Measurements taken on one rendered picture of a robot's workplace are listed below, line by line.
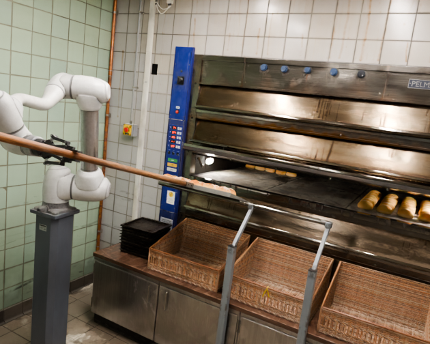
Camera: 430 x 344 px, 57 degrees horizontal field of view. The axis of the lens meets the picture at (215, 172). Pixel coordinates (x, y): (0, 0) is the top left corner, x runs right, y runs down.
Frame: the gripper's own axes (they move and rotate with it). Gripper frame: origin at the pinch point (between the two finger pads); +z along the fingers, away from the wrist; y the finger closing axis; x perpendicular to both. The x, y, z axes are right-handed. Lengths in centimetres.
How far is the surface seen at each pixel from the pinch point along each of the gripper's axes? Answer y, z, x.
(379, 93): -81, 94, -134
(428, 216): -16, 135, -165
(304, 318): 56, 84, -105
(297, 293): 53, 69, -152
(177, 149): -25, -45, -145
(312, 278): 33, 85, -99
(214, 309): 72, 29, -116
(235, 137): -42, 3, -144
